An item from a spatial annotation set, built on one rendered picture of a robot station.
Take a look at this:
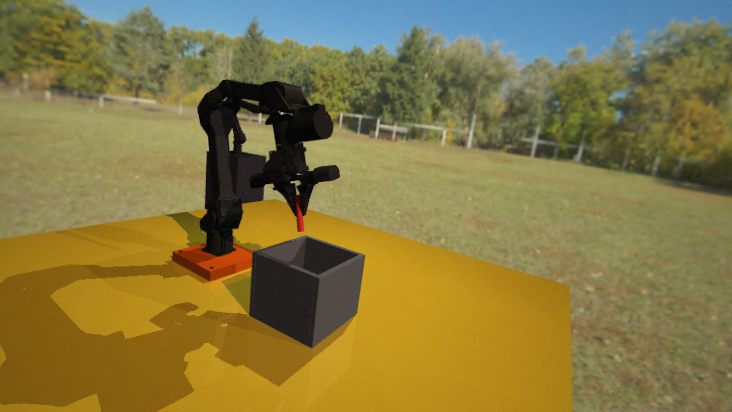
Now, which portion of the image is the red peg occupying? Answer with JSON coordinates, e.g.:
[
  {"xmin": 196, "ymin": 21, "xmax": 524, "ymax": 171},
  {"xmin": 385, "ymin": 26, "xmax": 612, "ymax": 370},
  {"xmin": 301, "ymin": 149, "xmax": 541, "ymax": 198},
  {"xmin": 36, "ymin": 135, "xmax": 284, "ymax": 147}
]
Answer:
[{"xmin": 295, "ymin": 195, "xmax": 304, "ymax": 232}]

